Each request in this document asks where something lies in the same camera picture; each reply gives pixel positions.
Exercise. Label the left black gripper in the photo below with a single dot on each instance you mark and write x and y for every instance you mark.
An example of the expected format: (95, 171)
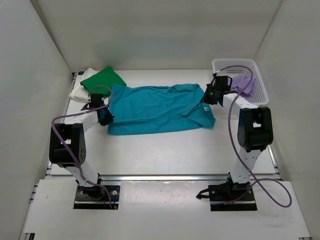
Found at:
(109, 119)

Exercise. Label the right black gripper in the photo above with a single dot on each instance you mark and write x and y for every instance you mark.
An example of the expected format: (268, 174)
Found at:
(205, 99)

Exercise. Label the teal t-shirt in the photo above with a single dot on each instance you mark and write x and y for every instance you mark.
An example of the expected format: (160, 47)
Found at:
(158, 109)

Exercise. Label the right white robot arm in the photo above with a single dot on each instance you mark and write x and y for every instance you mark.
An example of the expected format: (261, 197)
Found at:
(254, 131)

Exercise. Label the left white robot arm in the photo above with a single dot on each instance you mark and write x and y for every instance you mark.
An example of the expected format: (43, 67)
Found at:
(67, 145)

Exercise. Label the folded white t-shirt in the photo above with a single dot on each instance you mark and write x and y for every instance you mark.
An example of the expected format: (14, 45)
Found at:
(78, 92)

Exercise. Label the folded green t-shirt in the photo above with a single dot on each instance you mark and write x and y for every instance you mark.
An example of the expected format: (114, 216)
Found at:
(102, 82)

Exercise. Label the crumpled lilac t-shirt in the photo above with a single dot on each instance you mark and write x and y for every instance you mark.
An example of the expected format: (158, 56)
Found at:
(245, 84)

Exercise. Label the white plastic basket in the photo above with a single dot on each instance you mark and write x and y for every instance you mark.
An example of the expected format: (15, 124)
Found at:
(237, 66)

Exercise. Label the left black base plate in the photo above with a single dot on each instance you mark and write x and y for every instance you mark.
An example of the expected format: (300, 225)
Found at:
(96, 198)

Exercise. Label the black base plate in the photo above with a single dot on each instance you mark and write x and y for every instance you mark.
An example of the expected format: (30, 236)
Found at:
(96, 198)
(223, 199)

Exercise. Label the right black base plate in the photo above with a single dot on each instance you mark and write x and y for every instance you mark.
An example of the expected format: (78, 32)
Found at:
(223, 199)

